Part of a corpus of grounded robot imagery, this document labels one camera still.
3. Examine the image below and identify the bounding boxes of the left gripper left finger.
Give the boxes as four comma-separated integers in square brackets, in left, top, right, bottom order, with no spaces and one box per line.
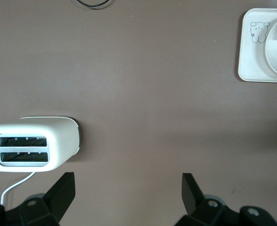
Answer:
[5,172,77,226]

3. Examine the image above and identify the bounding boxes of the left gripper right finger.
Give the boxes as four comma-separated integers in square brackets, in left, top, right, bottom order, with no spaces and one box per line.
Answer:
[175,172,238,226]

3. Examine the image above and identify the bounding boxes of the white two-slot toaster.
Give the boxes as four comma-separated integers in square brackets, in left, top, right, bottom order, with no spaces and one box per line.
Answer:
[0,115,80,173]

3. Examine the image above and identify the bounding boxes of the black looped cable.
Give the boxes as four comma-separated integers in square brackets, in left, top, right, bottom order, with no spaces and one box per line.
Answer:
[76,0,112,9]

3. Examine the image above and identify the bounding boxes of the round cream plate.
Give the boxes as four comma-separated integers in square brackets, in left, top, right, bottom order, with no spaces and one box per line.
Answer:
[264,16,277,80]

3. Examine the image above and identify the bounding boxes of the cream rabbit print tray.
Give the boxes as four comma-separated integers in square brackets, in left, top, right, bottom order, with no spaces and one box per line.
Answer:
[237,8,277,84]

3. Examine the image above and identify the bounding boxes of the white toaster power cable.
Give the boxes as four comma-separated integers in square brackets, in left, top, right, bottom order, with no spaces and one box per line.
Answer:
[0,171,36,206]

